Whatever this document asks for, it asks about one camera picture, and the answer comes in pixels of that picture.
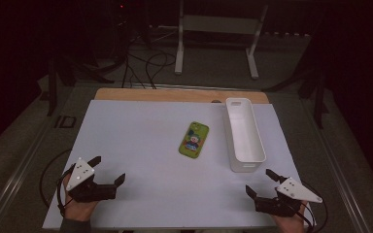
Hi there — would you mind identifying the white table sheet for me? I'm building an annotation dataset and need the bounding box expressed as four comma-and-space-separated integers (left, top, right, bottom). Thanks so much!
42, 99, 317, 230

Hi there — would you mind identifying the white plastic bin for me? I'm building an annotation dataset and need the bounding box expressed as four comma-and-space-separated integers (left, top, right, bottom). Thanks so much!
224, 97, 267, 174

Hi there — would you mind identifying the metal frame rail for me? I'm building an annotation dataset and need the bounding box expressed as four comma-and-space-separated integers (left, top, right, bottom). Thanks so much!
299, 93, 373, 233
0, 83, 79, 233

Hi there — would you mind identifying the person's right hand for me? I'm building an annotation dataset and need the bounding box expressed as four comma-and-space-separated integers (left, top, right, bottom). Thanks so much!
270, 200, 309, 233

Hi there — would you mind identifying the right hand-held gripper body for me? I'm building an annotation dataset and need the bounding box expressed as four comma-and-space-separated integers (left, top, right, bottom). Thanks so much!
254, 177, 323, 218

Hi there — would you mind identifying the green cartoon phone case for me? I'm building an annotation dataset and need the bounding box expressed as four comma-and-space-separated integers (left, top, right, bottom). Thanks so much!
178, 120, 210, 159

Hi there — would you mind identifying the white metal stand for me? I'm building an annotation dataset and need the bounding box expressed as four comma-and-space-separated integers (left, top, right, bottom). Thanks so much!
174, 0, 269, 81

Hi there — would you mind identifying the black tripod stand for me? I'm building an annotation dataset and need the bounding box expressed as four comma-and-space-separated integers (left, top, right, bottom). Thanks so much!
261, 64, 329, 130

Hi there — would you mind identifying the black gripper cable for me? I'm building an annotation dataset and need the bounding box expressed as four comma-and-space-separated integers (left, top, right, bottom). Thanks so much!
38, 148, 74, 210
300, 181, 329, 233

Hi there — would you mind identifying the person's left hand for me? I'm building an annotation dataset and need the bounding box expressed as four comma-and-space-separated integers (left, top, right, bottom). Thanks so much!
61, 174, 100, 223

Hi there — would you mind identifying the black floor cable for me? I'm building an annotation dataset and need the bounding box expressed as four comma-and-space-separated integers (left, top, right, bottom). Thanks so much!
120, 51, 178, 90

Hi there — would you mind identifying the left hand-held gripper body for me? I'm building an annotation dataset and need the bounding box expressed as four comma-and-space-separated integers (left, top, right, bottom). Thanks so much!
65, 157, 118, 204

